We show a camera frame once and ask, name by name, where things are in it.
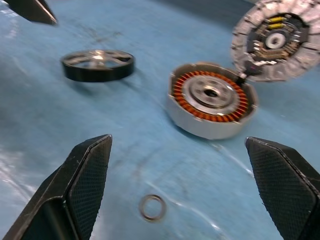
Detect silver stator housing copper windings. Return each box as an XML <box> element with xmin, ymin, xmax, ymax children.
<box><xmin>166</xmin><ymin>61</ymin><xmax>260</xmax><ymax>141</ymax></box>

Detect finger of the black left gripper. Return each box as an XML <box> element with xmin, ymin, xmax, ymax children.
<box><xmin>4</xmin><ymin>0</ymin><xmax>58</xmax><ymax>26</ymax></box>

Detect small metal washer ring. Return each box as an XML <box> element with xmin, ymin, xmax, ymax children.
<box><xmin>138</xmin><ymin>193</ymin><xmax>168</xmax><ymax>221</ymax></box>

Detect black-rimmed silver spoked rotor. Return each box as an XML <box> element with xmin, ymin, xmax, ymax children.
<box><xmin>59</xmin><ymin>49</ymin><xmax>136</xmax><ymax>83</ymax></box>

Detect grey housing with circuit board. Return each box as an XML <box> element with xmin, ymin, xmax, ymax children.
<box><xmin>229</xmin><ymin>0</ymin><xmax>320</xmax><ymax>83</ymax></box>

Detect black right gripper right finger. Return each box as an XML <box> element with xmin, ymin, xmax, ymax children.
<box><xmin>244</xmin><ymin>136</ymin><xmax>320</xmax><ymax>240</ymax></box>

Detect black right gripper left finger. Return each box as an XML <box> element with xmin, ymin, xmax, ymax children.
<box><xmin>2</xmin><ymin>133</ymin><xmax>113</xmax><ymax>240</ymax></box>

